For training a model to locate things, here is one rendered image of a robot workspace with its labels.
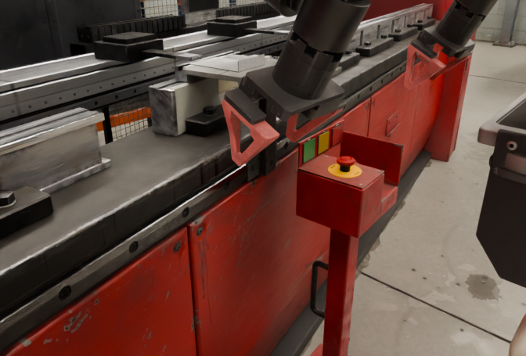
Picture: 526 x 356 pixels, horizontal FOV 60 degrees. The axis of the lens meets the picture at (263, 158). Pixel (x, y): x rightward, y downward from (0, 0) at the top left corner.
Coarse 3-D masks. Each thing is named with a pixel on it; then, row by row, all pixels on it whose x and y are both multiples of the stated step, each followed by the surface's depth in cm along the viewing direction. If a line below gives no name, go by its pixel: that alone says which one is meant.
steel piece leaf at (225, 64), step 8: (256, 56) 90; (264, 56) 92; (200, 64) 92; (208, 64) 92; (216, 64) 92; (224, 64) 92; (232, 64) 92; (240, 64) 86; (248, 64) 88; (256, 64) 91; (264, 64) 93
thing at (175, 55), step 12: (108, 36) 105; (120, 36) 105; (132, 36) 105; (144, 36) 106; (96, 48) 106; (108, 48) 104; (120, 48) 102; (132, 48) 102; (144, 48) 105; (156, 48) 109; (120, 60) 103; (132, 60) 103; (192, 60) 98
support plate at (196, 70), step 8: (232, 56) 101; (240, 56) 101; (248, 56) 101; (272, 64) 93; (184, 72) 90; (192, 72) 89; (200, 72) 87; (208, 72) 87; (216, 72) 87; (232, 72) 87; (240, 72) 87; (336, 72) 89; (232, 80) 84; (240, 80) 83
